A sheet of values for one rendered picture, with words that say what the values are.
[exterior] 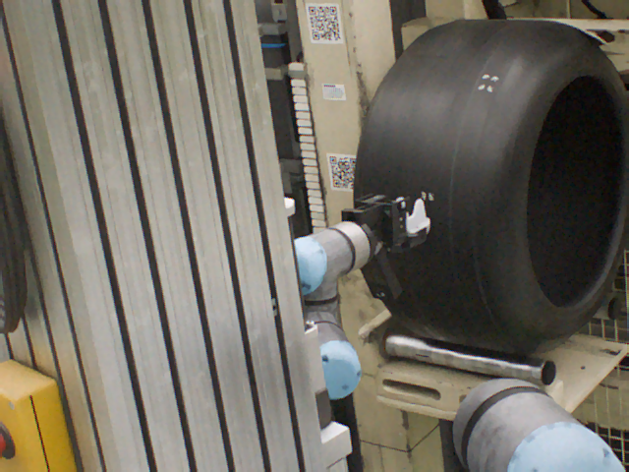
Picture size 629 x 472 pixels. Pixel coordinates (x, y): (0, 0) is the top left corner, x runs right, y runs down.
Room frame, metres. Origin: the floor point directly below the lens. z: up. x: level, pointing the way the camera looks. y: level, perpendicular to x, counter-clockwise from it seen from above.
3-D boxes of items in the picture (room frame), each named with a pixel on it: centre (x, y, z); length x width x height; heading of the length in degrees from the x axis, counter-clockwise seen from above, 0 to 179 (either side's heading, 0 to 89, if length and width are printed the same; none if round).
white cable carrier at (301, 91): (2.46, -0.02, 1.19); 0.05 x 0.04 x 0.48; 141
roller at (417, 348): (2.17, -0.24, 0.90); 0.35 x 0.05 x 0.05; 51
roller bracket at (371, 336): (2.40, -0.18, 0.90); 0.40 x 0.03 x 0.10; 141
